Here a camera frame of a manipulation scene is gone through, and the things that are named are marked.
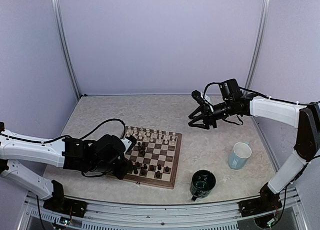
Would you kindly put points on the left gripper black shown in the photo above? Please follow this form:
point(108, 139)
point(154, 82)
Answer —
point(126, 166)

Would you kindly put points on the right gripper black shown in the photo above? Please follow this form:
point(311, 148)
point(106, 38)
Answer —
point(208, 117)

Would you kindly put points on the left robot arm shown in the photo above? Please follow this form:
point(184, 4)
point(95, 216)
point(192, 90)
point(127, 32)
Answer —
point(15, 147)

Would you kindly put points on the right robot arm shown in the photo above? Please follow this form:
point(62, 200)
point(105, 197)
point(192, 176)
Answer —
point(292, 129)

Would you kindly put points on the dark pieces pile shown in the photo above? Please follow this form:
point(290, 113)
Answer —
point(141, 148)

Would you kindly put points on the dark pawn standing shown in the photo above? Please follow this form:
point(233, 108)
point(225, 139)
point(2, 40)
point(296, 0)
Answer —
point(136, 168)

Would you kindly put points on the wooden chessboard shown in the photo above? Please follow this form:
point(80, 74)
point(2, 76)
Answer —
point(162, 147)

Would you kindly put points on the light blue mug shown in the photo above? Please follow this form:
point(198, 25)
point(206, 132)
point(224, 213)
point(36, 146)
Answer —
point(239, 155)

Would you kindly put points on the dark green mug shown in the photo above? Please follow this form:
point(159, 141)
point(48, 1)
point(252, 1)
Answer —
point(202, 183)

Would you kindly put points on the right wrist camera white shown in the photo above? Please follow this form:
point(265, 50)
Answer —
point(201, 98)

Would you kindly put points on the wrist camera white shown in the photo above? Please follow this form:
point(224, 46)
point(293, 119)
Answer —
point(201, 98)
point(129, 142)

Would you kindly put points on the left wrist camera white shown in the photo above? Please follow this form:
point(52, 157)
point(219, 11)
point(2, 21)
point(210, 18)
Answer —
point(129, 142)

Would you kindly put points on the right aluminium post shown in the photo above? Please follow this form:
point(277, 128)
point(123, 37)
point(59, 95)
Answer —
point(258, 42)

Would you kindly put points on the aluminium post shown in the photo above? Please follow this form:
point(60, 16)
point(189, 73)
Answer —
point(258, 42)
point(65, 50)

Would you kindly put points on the aluminium front rail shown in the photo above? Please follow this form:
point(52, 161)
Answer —
point(217, 215)

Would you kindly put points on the left aluminium post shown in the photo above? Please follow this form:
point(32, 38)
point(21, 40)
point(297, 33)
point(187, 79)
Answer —
point(65, 50)

